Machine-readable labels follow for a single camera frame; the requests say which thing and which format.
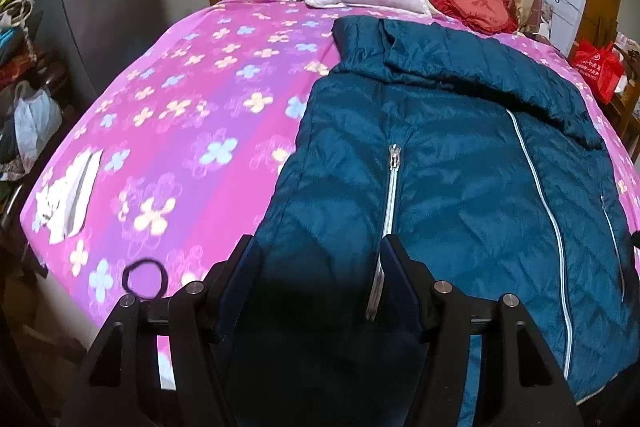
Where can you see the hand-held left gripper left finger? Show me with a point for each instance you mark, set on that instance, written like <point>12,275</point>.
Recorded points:
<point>240,287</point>

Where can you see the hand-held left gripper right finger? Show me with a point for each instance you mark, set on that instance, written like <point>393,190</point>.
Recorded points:
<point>395,287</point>

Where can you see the teal puffer jacket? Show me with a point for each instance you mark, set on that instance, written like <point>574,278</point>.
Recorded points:
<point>450,167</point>

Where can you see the white folded cloth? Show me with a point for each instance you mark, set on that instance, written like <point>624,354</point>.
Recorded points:
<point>75,192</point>

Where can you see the pink floral bedsheet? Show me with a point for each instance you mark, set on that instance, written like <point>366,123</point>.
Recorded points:
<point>200,97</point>

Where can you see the white plastic bag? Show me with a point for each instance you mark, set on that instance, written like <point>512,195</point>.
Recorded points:
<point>37,122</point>

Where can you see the wooden shelf rack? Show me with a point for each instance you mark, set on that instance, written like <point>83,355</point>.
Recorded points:
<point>627,107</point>

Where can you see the red shopping bag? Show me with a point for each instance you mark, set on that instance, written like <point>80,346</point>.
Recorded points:
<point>597,67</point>

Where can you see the pile of assorted bags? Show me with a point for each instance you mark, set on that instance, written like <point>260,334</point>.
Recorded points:
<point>15,42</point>

